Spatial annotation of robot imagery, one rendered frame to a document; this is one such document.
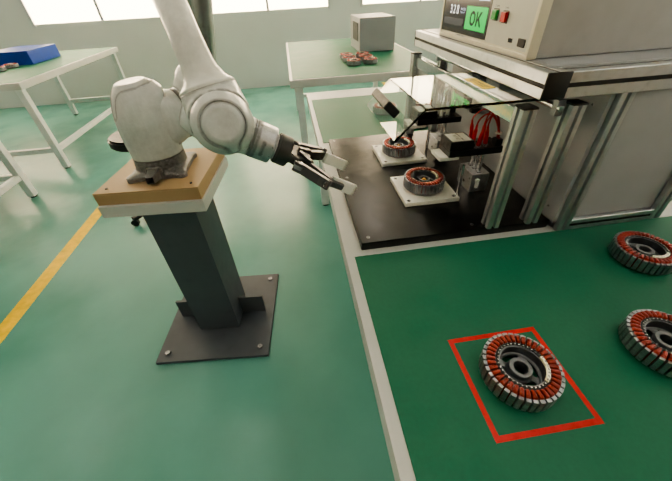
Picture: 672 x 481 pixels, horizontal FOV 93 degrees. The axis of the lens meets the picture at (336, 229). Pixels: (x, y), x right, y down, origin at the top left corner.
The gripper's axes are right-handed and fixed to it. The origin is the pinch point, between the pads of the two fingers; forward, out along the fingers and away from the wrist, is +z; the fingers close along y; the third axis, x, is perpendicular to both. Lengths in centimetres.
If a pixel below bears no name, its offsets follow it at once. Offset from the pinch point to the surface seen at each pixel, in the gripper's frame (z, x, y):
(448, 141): 19.2, 20.0, 1.5
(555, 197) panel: 41, 23, 19
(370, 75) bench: 42, 12, -157
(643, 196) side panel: 61, 32, 21
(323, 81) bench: 15, -6, -157
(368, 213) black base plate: 7.3, -3.9, 8.4
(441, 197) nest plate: 24.5, 7.4, 6.6
